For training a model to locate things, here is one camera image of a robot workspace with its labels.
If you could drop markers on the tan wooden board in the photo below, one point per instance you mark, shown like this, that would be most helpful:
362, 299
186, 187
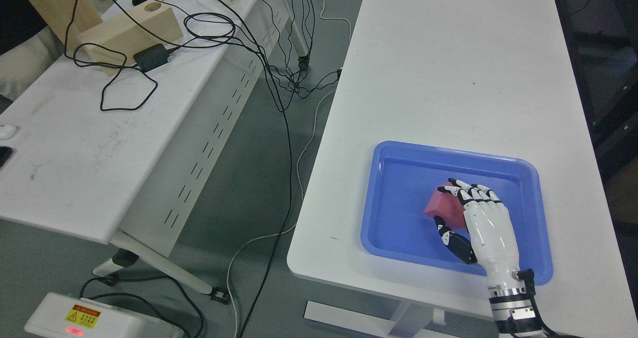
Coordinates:
68, 18

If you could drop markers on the white grey folding desk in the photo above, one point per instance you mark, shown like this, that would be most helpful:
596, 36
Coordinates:
128, 177

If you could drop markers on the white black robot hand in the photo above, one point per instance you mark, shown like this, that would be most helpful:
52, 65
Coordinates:
491, 232

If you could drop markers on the white black box device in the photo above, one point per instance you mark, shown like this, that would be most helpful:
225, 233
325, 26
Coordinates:
62, 316

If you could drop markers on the blue plastic tray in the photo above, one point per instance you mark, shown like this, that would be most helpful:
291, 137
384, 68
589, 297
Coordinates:
404, 177

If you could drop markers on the black power adapter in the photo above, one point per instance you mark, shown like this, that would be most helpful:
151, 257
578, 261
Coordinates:
152, 57

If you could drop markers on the pink foam block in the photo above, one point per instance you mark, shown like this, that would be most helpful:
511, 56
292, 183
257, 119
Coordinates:
448, 207

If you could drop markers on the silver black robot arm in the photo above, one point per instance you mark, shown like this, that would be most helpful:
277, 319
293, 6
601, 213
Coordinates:
512, 310

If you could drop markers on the wooden block with hole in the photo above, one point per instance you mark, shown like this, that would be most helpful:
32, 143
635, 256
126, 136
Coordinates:
118, 39

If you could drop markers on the white desk with leg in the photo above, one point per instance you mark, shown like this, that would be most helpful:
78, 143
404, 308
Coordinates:
487, 76

